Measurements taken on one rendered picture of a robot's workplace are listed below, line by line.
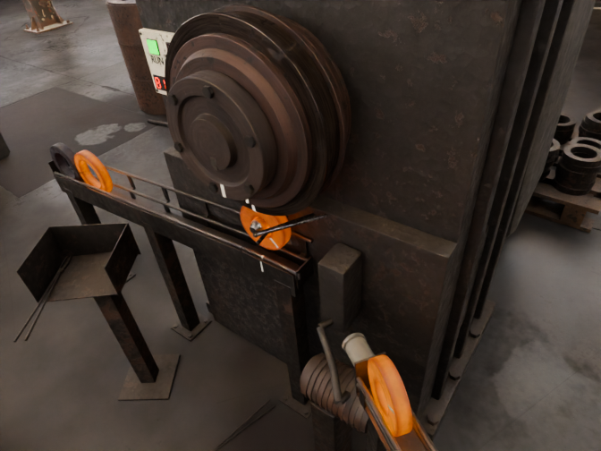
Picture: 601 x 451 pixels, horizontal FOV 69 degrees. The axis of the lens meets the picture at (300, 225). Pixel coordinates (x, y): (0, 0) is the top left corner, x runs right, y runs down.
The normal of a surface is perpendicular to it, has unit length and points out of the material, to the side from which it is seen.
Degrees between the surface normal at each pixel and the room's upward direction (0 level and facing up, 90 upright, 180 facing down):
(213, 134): 90
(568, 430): 0
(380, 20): 90
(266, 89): 51
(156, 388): 0
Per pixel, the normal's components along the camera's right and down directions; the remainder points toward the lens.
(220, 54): -0.28, -0.43
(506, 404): -0.07, -0.77
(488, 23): -0.58, 0.55
